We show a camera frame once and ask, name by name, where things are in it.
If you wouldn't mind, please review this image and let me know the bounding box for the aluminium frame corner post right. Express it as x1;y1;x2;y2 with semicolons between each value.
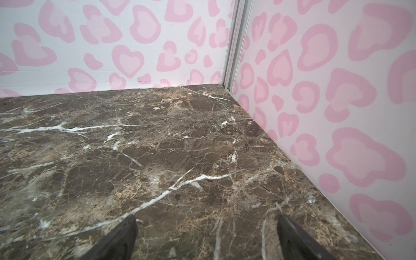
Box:
221;0;253;93

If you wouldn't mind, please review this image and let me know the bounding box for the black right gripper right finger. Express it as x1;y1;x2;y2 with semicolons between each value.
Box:
277;214;337;260

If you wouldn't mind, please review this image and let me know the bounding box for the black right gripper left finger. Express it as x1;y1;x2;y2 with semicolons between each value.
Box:
80;214;138;260

